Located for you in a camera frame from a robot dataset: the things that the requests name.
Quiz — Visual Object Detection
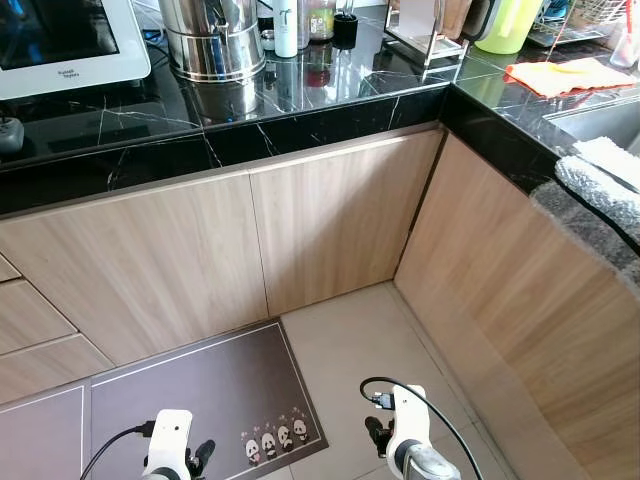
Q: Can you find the brown panda floor mat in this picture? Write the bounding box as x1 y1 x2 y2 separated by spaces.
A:
88 318 329 480

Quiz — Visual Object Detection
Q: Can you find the plain grey floor mat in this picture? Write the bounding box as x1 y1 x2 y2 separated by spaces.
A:
0 385 89 480

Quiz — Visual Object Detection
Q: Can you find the light wood drawer front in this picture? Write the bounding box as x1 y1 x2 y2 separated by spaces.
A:
0 280 79 357
0 333 116 406

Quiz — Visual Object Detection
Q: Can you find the light wood cabinet door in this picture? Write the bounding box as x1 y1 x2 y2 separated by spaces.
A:
395 135 640 480
0 170 269 366
248 128 446 316

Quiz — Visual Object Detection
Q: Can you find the bubble wrap padding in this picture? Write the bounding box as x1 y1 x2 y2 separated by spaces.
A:
530 136 640 291

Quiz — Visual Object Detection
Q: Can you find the stainless steel sink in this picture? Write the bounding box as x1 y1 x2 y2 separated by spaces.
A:
545 95 640 153

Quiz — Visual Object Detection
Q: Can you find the chrome cutting board rack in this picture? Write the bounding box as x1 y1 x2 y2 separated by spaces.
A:
384 20 471 69

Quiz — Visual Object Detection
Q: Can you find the orange cleaning cloth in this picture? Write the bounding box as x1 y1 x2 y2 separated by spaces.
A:
504 57 637 99

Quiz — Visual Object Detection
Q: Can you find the small black cup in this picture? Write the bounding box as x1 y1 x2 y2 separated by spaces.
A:
332 12 359 49

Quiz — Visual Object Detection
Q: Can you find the stainless steel water boiler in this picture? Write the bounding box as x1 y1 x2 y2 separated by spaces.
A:
158 0 269 83

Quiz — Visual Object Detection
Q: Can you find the slim white bottle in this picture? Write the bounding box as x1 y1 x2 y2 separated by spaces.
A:
272 0 300 59

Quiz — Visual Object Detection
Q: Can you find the jar with green label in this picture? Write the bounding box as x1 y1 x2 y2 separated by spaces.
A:
306 0 337 42

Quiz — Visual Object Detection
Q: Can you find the beige cutting board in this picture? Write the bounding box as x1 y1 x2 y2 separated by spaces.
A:
393 0 443 43

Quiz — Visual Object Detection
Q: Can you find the white microwave oven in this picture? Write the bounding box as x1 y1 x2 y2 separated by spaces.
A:
0 0 152 101

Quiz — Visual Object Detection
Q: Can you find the lime green plastic jug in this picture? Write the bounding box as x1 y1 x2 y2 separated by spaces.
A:
472 0 546 55

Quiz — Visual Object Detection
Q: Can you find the brown wooden cutting board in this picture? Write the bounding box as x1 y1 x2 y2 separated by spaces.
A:
440 0 493 41

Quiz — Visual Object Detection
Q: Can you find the clear glass cup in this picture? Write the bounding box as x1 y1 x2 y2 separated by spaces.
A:
608 22 640 69

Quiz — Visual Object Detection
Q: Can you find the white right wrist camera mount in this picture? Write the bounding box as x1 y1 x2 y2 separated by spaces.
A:
385 385 434 471

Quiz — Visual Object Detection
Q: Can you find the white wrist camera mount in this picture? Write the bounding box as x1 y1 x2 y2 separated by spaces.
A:
385 385 434 471
145 409 195 479

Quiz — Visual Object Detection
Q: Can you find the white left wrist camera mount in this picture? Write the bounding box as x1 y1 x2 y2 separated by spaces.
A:
145 409 195 479

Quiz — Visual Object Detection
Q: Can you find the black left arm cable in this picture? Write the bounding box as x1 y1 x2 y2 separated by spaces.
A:
78 422 156 480

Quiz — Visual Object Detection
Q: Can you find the black strap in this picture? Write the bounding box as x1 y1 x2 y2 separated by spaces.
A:
555 178 640 253

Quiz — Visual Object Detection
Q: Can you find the wire dish rack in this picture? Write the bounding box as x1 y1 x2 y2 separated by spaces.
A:
530 0 640 51

